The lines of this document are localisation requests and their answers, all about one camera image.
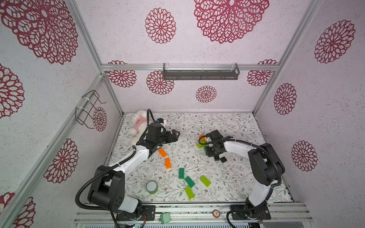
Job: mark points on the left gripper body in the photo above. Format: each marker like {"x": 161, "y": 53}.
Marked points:
{"x": 164, "y": 138}

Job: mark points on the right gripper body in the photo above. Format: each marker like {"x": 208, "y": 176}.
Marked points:
{"x": 215, "y": 155}

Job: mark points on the orange lego brick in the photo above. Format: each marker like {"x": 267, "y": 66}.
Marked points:
{"x": 162, "y": 152}
{"x": 168, "y": 163}
{"x": 202, "y": 138}

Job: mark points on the lime lego brick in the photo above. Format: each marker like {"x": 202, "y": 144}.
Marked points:
{"x": 205, "y": 181}
{"x": 201, "y": 145}
{"x": 189, "y": 192}

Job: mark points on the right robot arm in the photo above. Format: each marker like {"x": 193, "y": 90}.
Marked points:
{"x": 266, "y": 166}

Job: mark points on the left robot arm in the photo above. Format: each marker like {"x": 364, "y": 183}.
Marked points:
{"x": 106, "y": 190}

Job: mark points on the black small lego near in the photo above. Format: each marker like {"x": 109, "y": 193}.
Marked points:
{"x": 223, "y": 159}

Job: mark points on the dark green lego brick left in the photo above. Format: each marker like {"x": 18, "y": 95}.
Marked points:
{"x": 181, "y": 174}

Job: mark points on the dark green lego brick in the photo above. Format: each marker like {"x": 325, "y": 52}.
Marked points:
{"x": 181, "y": 174}
{"x": 189, "y": 181}

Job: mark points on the dark green lego brick lower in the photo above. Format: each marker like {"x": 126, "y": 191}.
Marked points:
{"x": 189, "y": 181}

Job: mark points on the lime lego brick bottom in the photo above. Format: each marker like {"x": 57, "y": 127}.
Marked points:
{"x": 189, "y": 192}

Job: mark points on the white plush bunny pink shirt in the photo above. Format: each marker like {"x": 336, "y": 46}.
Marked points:
{"x": 139, "y": 120}

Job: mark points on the green tape roll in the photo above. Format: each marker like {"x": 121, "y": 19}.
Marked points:
{"x": 152, "y": 187}

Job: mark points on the round orange sticker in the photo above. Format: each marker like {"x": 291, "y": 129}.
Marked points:
{"x": 216, "y": 214}

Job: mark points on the white round clock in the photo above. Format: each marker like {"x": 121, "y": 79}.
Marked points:
{"x": 274, "y": 197}

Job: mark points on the green connector block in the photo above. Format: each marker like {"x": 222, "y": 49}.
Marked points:
{"x": 165, "y": 218}

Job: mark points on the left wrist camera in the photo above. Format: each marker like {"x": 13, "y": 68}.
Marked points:
{"x": 161, "y": 121}

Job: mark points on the black wire basket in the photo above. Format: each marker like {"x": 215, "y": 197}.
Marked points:
{"x": 83, "y": 112}

